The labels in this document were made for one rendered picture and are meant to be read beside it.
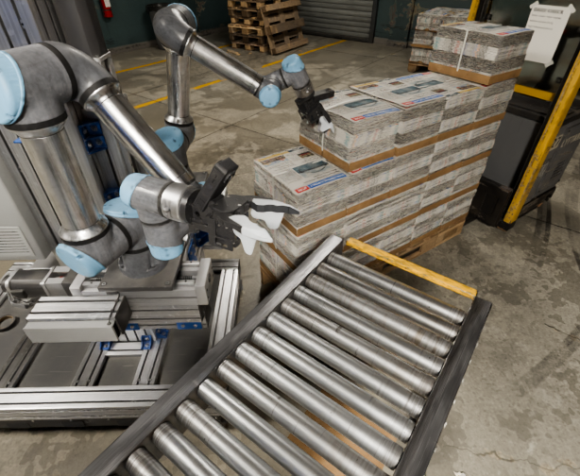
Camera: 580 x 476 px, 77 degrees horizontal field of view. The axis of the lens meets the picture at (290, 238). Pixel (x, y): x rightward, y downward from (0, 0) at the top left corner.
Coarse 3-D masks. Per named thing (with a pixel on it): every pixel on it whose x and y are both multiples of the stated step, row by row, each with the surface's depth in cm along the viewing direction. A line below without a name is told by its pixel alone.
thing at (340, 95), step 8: (336, 96) 171; (344, 96) 172; (352, 96) 172; (360, 96) 172; (328, 104) 164; (304, 120) 175; (304, 128) 176; (312, 128) 171; (304, 136) 179; (312, 136) 173
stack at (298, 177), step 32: (256, 160) 172; (288, 160) 171; (320, 160) 171; (384, 160) 171; (416, 160) 184; (448, 160) 200; (256, 192) 182; (288, 192) 153; (320, 192) 155; (352, 192) 168; (384, 192) 183; (416, 192) 198; (448, 192) 219; (352, 224) 180; (384, 224) 199; (416, 224) 218; (288, 256) 176; (352, 256) 198; (416, 256) 241
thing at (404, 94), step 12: (360, 84) 185; (372, 84) 185; (384, 84) 185; (396, 84) 185; (408, 84) 185; (384, 96) 170; (396, 96) 170; (408, 96) 170; (420, 96) 170; (432, 96) 170; (444, 96) 171
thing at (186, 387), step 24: (336, 240) 129; (312, 264) 119; (288, 288) 111; (264, 312) 104; (240, 336) 97; (216, 360) 92; (192, 384) 86; (168, 408) 82; (144, 432) 78; (120, 456) 74
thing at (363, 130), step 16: (336, 112) 155; (352, 112) 154; (368, 112) 154; (384, 112) 155; (400, 112) 159; (336, 128) 157; (352, 128) 149; (368, 128) 153; (384, 128) 159; (336, 144) 160; (352, 144) 154; (368, 144) 159; (384, 144) 166; (352, 160) 158
